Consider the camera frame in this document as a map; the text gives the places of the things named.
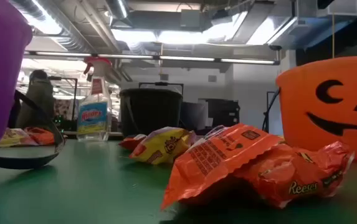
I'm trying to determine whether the black plastic bucket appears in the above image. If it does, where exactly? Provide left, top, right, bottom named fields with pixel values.
left=118, top=88, right=184, bottom=138

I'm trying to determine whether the yellow Sour Patch candy pack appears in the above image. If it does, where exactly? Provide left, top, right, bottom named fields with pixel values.
left=0, top=127, right=39, bottom=148
left=129, top=126, right=197, bottom=165

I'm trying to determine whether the red Kit Kat candy pack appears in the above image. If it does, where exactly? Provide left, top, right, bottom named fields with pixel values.
left=118, top=133, right=148, bottom=152

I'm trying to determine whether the orange Reese's candy pack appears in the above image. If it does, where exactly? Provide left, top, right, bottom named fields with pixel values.
left=24, top=126, right=56, bottom=146
left=160, top=123, right=287, bottom=212
left=237, top=140, right=356, bottom=210

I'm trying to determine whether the black cabinet box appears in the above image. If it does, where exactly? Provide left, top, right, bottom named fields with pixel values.
left=198, top=98, right=241, bottom=128

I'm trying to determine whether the long linear ceiling lamp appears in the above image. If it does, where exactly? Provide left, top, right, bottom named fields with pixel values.
left=24, top=50, right=281, bottom=66

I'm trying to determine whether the Windex spray bottle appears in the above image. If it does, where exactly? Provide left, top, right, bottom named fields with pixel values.
left=77, top=57, right=113, bottom=142

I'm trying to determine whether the grey ceiling box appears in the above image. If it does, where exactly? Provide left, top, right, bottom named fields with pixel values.
left=179, top=8, right=202, bottom=29

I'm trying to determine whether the green felt table mat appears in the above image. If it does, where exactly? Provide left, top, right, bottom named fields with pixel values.
left=0, top=136, right=357, bottom=224

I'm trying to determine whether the orange pumpkin face bucket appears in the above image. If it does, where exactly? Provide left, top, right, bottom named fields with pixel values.
left=261, top=55, right=357, bottom=162

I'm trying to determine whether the person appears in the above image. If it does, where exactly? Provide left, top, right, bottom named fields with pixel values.
left=8, top=69, right=56, bottom=130

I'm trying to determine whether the thin yellow hanging rod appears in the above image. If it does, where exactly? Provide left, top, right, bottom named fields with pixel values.
left=331, top=12, right=336, bottom=59

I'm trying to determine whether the purple plastic bucket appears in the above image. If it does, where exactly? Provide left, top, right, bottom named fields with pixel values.
left=0, top=0, right=67, bottom=170

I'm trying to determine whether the black rectangular frame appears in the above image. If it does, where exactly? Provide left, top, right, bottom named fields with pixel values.
left=138, top=82, right=184, bottom=96

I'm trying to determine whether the silver ribbed air duct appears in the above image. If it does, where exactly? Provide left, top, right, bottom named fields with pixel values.
left=9, top=0, right=88, bottom=53

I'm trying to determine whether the large metal air duct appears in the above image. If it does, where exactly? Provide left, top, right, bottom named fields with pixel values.
left=267, top=0, right=357, bottom=51

